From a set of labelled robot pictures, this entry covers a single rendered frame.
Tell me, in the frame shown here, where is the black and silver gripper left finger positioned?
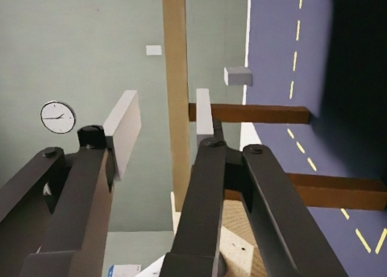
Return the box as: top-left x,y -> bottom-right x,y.
0,90 -> 141,277

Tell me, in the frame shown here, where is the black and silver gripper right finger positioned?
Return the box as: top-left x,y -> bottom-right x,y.
158,89 -> 349,277

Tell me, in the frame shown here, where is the dark navy mat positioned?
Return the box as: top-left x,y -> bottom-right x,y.
245,0 -> 387,277

